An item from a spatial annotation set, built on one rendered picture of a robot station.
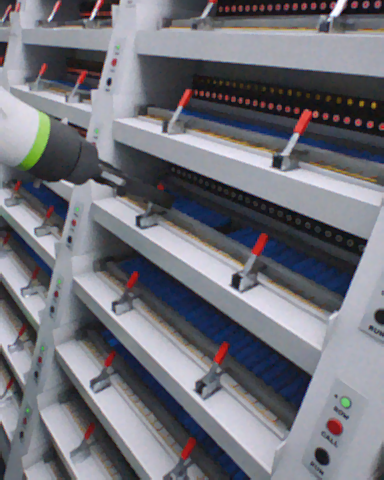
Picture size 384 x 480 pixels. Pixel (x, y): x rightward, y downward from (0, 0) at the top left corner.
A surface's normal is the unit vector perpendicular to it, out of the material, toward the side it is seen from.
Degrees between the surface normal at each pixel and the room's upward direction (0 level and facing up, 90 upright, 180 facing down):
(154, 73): 90
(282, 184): 109
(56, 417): 19
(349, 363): 90
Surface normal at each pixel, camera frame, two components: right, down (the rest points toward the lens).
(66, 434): 0.05, -0.91
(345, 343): -0.70, -0.07
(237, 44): -0.76, 0.23
